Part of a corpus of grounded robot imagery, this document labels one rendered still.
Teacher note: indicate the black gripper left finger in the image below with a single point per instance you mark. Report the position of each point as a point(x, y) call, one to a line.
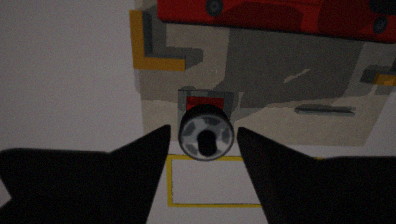
point(123, 181)

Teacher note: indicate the black and grey wheel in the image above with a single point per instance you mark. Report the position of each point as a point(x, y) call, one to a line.
point(205, 117)

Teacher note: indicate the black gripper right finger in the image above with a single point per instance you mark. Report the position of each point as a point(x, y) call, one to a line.
point(294, 188)

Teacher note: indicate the yellow rectangular outline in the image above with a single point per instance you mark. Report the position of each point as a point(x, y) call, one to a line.
point(169, 183)

